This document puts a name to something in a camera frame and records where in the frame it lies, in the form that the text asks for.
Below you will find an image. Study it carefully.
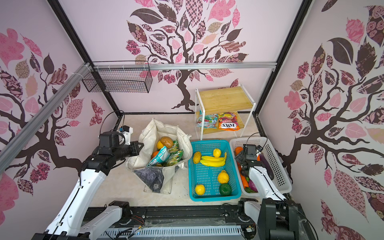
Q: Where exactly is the orange fruit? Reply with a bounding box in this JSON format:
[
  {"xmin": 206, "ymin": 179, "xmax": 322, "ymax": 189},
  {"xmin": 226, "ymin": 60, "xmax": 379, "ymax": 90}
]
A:
[{"xmin": 151, "ymin": 151, "xmax": 159, "ymax": 159}]

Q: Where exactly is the yellow red peach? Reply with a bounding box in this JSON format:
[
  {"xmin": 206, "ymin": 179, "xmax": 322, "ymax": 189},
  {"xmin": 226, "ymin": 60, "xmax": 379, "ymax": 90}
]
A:
[{"xmin": 156, "ymin": 141, "xmax": 164, "ymax": 150}]

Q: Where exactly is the green Fox's bag top shelf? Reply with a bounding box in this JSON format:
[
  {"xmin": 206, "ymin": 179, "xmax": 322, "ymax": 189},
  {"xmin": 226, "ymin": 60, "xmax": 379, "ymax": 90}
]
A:
[{"xmin": 147, "ymin": 146, "xmax": 170, "ymax": 167}]

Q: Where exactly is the brown toy potato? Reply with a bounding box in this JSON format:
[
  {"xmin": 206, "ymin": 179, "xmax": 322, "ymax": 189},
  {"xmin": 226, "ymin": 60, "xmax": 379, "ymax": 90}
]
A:
[{"xmin": 160, "ymin": 137, "xmax": 174, "ymax": 149}]

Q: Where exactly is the beige canvas grocery bag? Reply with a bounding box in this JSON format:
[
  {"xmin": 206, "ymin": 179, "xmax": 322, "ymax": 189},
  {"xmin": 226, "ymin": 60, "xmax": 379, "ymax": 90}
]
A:
[{"xmin": 126, "ymin": 119, "xmax": 193, "ymax": 194}]

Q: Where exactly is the yellow green candy bag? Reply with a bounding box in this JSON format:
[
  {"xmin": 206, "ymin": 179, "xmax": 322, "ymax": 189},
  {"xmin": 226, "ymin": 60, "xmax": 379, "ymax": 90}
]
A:
[
  {"xmin": 168, "ymin": 140, "xmax": 179, "ymax": 155},
  {"xmin": 164, "ymin": 150, "xmax": 184, "ymax": 167}
]

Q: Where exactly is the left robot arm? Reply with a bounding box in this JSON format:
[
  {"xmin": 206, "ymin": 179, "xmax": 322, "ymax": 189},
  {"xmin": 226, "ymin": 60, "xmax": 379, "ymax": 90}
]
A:
[{"xmin": 33, "ymin": 130, "xmax": 144, "ymax": 240}]

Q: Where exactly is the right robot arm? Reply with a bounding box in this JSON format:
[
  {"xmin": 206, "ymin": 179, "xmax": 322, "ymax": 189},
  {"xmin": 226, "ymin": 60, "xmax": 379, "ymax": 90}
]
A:
[{"xmin": 236, "ymin": 144, "xmax": 305, "ymax": 240}]

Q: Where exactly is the orange Fox's candy bag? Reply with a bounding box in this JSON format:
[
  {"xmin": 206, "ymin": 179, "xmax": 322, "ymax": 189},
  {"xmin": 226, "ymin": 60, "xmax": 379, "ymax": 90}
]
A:
[{"xmin": 218, "ymin": 112, "xmax": 240, "ymax": 131}]

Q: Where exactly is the green Fox's candy bag lower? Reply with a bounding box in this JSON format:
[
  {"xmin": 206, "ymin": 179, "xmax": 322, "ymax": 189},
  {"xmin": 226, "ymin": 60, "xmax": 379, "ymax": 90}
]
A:
[{"xmin": 196, "ymin": 110, "xmax": 219, "ymax": 129}]

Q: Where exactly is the orange toy pumpkin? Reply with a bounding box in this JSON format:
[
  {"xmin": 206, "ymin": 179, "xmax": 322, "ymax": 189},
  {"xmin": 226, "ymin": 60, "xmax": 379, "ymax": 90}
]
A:
[{"xmin": 235, "ymin": 147, "xmax": 244, "ymax": 156}]

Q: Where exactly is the dark purple eggplant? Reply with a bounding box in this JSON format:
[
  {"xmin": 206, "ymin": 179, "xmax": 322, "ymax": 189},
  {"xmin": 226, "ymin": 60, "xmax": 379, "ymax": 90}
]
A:
[{"xmin": 259, "ymin": 154, "xmax": 275, "ymax": 180}]

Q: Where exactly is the orange toy carrot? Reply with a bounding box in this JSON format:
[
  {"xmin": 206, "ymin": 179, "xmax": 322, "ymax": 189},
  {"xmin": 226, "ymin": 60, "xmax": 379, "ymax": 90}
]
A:
[{"xmin": 240, "ymin": 175, "xmax": 249, "ymax": 189}]

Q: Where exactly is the purple onion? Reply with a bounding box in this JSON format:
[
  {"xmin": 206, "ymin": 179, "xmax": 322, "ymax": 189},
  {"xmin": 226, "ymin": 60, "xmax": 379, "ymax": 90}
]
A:
[{"xmin": 249, "ymin": 180, "xmax": 258, "ymax": 193}]

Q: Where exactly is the small yellow lemon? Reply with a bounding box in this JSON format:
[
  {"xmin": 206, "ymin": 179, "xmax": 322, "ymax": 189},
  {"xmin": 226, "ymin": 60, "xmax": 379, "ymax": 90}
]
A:
[{"xmin": 213, "ymin": 149, "xmax": 222, "ymax": 158}]

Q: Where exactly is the white plastic basket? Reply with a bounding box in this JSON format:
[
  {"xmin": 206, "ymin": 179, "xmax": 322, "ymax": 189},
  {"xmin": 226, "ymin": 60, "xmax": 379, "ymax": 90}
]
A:
[{"xmin": 229, "ymin": 136, "xmax": 292, "ymax": 194}]

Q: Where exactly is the green pepper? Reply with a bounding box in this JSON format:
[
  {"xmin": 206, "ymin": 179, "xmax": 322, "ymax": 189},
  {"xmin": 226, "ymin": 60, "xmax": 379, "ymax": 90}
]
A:
[{"xmin": 219, "ymin": 183, "xmax": 232, "ymax": 197}]

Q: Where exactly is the teal plastic basket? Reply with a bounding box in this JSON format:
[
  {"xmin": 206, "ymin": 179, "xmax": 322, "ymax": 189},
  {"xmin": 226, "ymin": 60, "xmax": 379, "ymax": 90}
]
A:
[{"xmin": 188, "ymin": 140, "xmax": 241, "ymax": 202}]

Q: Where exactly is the wrinkled yellow fruit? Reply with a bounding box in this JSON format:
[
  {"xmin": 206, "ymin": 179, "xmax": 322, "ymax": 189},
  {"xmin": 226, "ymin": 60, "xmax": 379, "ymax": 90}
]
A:
[{"xmin": 193, "ymin": 152, "xmax": 202, "ymax": 164}]

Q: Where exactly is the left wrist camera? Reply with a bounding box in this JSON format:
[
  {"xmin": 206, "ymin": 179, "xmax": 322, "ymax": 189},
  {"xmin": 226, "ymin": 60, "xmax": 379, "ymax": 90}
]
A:
[{"xmin": 119, "ymin": 125, "xmax": 134, "ymax": 145}]

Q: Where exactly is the black wire wall basket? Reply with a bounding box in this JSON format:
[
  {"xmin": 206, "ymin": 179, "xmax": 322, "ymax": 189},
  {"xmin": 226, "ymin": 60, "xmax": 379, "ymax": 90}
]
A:
[{"xmin": 82, "ymin": 60, "xmax": 153, "ymax": 94}]

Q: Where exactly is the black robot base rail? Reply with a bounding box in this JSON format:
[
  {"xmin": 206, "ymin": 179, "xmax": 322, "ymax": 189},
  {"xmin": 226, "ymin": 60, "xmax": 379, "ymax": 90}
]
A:
[{"xmin": 59, "ymin": 203, "xmax": 313, "ymax": 240}]

